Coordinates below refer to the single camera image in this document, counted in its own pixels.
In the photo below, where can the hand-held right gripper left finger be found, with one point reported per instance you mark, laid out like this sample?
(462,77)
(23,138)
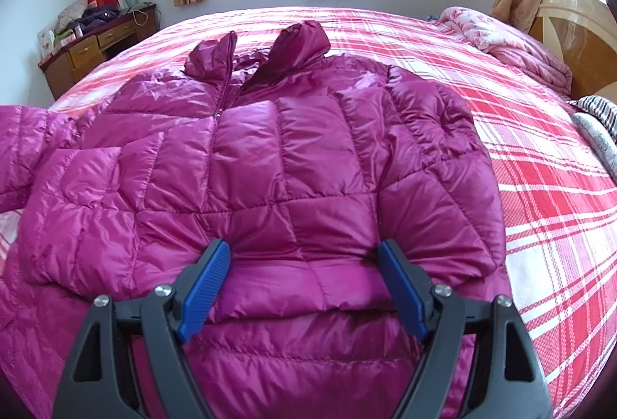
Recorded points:
(207,289)

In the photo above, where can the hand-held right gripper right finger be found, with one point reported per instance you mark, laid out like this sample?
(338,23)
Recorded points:
(402,289)

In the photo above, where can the magenta down jacket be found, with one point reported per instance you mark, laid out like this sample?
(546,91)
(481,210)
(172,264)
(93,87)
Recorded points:
(289,159)

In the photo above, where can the pile of clothes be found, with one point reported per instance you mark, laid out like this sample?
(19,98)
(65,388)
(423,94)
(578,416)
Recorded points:
(84,16)

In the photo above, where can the bed with red plaid sheet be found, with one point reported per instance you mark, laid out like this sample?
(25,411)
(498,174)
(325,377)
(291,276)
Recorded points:
(554,207)

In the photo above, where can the striped grey folded quilt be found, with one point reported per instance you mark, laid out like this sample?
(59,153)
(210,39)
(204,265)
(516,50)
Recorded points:
(600,120)

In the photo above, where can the wooden desk with drawers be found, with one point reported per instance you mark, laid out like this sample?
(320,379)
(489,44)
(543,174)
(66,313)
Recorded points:
(96,50)

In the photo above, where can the pink floral quilt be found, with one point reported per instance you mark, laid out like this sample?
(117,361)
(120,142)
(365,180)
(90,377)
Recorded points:
(520,53)

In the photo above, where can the white printed box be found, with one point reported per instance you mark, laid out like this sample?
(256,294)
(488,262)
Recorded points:
(46,43)

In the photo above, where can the wooden headboard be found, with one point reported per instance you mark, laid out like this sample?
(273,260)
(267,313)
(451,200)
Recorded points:
(578,43)

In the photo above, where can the red bag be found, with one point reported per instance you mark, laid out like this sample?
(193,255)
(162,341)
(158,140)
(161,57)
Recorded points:
(100,0)

